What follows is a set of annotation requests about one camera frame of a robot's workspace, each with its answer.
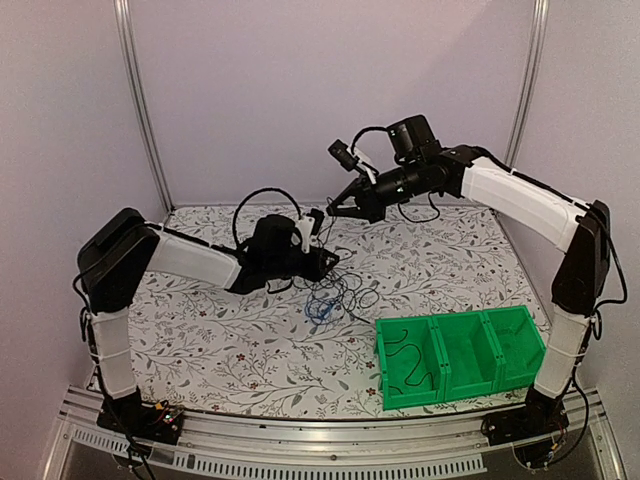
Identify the left aluminium frame post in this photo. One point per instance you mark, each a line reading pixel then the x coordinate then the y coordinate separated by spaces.
pixel 124 23

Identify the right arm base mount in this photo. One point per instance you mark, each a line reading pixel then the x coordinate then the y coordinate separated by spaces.
pixel 538 436

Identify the front aluminium rail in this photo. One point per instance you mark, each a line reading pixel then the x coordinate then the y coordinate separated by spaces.
pixel 222 446

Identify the green bin middle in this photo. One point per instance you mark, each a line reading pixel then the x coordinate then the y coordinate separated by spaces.
pixel 471 362

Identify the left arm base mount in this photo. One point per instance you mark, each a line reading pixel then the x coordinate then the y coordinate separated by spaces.
pixel 160 423

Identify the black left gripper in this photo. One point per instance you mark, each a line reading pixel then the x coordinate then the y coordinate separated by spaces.
pixel 317 270

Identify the green bin right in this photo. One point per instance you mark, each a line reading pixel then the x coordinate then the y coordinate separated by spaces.
pixel 519 343

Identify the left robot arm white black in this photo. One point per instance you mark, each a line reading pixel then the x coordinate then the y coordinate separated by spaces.
pixel 112 264

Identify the floral patterned table mat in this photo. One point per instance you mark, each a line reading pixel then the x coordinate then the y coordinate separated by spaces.
pixel 259 354

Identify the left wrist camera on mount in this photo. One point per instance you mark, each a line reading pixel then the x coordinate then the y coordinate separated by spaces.
pixel 309 225

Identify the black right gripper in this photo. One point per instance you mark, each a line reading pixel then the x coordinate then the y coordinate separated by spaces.
pixel 370 205

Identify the green bin left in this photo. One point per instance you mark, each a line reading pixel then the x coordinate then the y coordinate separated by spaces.
pixel 412 370

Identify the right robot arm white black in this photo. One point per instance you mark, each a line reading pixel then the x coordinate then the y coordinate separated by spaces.
pixel 581 231

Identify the aluminium frame post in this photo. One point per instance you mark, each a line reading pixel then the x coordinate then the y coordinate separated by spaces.
pixel 124 23
pixel 529 42

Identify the green bin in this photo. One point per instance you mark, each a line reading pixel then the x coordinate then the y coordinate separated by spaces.
pixel 412 370
pixel 471 362
pixel 519 343

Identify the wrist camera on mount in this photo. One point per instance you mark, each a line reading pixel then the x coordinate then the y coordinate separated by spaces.
pixel 309 225
pixel 353 159

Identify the right aluminium frame post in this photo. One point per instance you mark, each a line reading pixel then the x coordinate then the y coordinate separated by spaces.
pixel 529 42

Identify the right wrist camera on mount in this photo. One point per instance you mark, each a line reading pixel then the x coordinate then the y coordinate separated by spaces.
pixel 353 159

